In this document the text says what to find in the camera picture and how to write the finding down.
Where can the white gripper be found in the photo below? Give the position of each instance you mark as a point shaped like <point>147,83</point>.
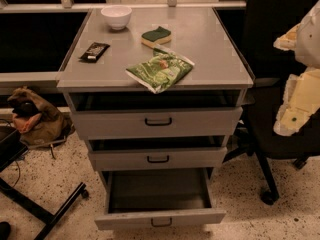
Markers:
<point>310,44</point>

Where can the grey bottom drawer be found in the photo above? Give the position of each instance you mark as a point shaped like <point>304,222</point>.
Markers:
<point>158,198</point>

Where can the grey drawer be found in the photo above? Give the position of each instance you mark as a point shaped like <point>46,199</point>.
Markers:
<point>158,198</point>
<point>120,115</point>
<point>155,153</point>

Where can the grey drawer cabinet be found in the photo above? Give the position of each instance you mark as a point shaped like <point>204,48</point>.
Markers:
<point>197,33</point>

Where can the grey middle drawer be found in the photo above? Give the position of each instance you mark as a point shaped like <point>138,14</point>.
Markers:
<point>155,153</point>

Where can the grey top drawer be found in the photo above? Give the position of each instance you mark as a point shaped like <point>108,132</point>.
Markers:
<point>120,115</point>

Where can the black office chair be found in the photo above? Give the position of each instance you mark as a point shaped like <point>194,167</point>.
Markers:
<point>253,29</point>

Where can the green chips bag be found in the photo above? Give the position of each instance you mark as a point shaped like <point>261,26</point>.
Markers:
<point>162,71</point>

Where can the green yellow sponge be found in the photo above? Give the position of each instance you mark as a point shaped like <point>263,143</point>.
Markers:
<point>156,36</point>

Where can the white ceramic bowl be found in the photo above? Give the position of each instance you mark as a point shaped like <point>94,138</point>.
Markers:
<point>117,17</point>

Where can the black snack bar wrapper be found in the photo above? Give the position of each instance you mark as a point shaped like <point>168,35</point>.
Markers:
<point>94,52</point>

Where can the brown backpack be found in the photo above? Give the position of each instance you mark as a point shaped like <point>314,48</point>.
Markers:
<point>39,122</point>

